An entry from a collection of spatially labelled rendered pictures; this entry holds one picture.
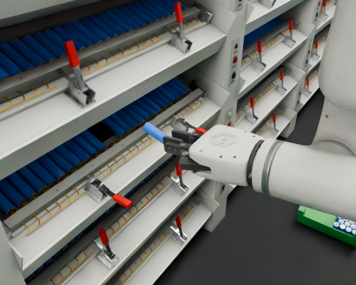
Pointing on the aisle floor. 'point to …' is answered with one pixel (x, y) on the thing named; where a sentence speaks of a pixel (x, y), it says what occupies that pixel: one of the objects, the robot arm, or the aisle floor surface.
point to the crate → (322, 223)
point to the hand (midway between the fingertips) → (178, 142)
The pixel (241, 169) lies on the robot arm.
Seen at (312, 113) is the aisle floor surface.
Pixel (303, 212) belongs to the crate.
